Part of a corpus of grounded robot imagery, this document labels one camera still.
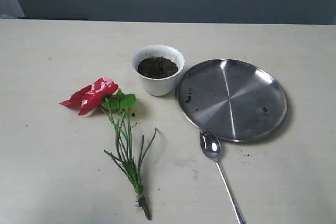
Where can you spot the round stainless steel plate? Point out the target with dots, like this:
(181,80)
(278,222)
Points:
(235,100)

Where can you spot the white scalloped flower pot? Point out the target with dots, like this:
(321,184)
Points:
(159,87)

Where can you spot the artificial red anthurium plant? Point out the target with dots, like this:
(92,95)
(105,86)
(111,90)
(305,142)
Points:
(106,95)

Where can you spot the stainless steel spoon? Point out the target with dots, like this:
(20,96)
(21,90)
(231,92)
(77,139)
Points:
(211,148)

